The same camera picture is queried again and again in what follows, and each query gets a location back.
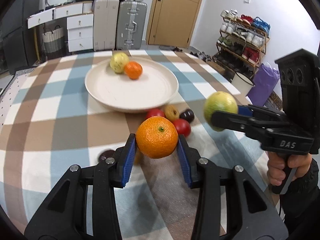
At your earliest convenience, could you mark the dark cherry with stem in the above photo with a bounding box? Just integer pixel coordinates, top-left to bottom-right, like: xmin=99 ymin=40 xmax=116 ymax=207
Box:
xmin=98 ymin=150 xmax=115 ymax=162

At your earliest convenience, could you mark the green yellow passion fruit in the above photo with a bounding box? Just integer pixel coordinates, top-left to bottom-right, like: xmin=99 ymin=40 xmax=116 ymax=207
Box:
xmin=203 ymin=91 xmax=238 ymax=132

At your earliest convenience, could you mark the large orange mandarin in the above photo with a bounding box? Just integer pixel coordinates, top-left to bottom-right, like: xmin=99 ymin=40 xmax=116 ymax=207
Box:
xmin=136 ymin=116 xmax=178 ymax=159

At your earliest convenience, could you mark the dark cherry without stem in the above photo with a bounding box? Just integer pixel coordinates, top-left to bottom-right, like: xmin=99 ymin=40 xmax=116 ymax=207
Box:
xmin=180 ymin=109 xmax=195 ymax=123

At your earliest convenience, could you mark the red cherry tomato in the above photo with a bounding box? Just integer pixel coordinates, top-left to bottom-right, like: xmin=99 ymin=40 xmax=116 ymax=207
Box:
xmin=145 ymin=108 xmax=165 ymax=119
xmin=172 ymin=119 xmax=191 ymax=137

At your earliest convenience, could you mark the small orange mandarin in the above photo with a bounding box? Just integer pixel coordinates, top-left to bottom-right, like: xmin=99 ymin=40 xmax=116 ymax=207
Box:
xmin=124 ymin=61 xmax=143 ymax=80

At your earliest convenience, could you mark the pale yellow passion fruit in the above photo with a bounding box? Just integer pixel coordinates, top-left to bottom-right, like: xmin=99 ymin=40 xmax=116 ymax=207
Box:
xmin=110 ymin=53 xmax=129 ymax=74

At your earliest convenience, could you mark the brown longan with stem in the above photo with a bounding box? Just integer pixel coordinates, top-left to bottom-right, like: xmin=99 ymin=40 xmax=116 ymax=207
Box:
xmin=133 ymin=150 xmax=143 ymax=165

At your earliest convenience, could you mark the person's right hand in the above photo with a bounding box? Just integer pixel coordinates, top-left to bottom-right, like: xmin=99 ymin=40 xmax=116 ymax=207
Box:
xmin=267 ymin=152 xmax=312 ymax=186

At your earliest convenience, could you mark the white enamel bucket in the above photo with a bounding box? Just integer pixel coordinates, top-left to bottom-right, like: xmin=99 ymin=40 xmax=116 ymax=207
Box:
xmin=231 ymin=72 xmax=255 ymax=96

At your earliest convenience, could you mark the purple bag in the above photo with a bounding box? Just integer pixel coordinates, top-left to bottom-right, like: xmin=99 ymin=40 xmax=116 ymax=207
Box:
xmin=247 ymin=62 xmax=280 ymax=107

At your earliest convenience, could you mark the wooden shoe rack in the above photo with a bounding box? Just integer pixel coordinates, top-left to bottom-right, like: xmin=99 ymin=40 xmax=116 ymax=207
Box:
xmin=213 ymin=9 xmax=271 ymax=79

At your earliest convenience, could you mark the cream round plate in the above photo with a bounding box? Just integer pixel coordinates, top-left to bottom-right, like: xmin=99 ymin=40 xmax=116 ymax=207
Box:
xmin=85 ymin=57 xmax=179 ymax=113

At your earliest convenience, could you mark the dotted white mat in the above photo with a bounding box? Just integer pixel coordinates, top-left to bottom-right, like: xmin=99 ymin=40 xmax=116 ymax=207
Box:
xmin=1 ymin=68 xmax=34 ymax=128

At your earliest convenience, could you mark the wooden door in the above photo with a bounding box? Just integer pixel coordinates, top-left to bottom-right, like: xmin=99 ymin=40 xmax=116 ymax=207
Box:
xmin=146 ymin=0 xmax=202 ymax=48

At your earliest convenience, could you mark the woven laundry basket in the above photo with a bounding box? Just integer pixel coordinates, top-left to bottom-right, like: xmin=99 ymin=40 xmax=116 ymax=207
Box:
xmin=42 ymin=25 xmax=66 ymax=60

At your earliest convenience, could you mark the silver aluminium suitcase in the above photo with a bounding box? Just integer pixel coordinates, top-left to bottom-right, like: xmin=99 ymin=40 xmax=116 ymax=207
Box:
xmin=116 ymin=1 xmax=148 ymax=50

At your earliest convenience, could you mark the beige suitcase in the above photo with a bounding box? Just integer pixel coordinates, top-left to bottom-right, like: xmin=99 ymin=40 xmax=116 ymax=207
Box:
xmin=93 ymin=0 xmax=119 ymax=51

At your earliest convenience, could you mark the white drawer cabinet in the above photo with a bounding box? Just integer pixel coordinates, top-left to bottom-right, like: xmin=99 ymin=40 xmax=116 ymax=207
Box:
xmin=27 ymin=1 xmax=94 ymax=53

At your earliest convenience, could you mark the black refrigerator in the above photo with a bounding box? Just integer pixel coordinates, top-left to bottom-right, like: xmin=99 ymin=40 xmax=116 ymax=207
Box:
xmin=1 ymin=0 xmax=37 ymax=74

